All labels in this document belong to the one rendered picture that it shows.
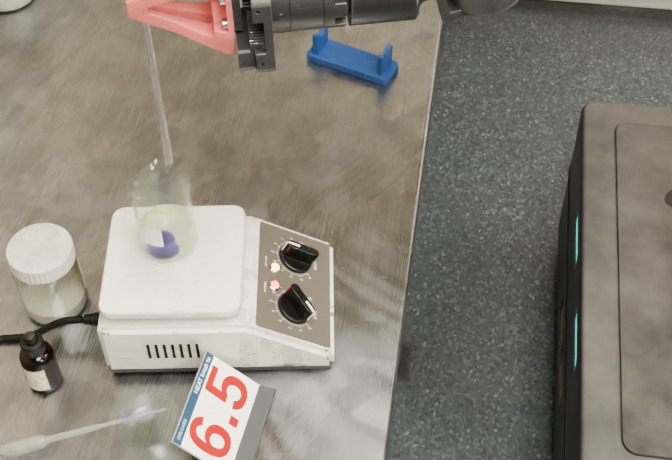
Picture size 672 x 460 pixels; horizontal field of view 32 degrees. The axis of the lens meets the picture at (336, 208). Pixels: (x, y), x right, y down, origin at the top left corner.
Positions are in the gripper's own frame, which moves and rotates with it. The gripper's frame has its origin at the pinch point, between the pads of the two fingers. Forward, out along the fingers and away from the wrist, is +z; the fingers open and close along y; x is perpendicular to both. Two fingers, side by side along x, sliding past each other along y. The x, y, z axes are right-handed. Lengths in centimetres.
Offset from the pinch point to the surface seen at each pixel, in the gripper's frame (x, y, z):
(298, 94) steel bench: 34.5, -27.7, -12.6
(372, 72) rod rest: 33.5, -29.0, -20.9
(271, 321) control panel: 29.3, 6.7, -7.0
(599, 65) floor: 108, -110, -80
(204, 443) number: 33.0, 15.6, -0.5
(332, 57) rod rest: 33.4, -32.1, -16.9
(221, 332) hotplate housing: 28.7, 7.7, -2.7
